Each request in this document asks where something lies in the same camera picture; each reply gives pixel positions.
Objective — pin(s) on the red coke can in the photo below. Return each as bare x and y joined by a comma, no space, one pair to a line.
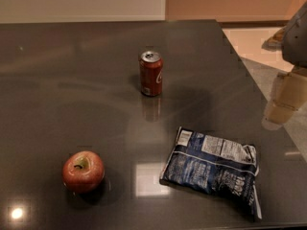
151,65

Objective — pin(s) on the red apple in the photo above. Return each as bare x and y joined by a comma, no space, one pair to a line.
83,172

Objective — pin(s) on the blue chip bag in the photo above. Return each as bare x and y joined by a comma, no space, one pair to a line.
215,166

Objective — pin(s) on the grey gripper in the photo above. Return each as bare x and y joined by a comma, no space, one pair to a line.
296,42

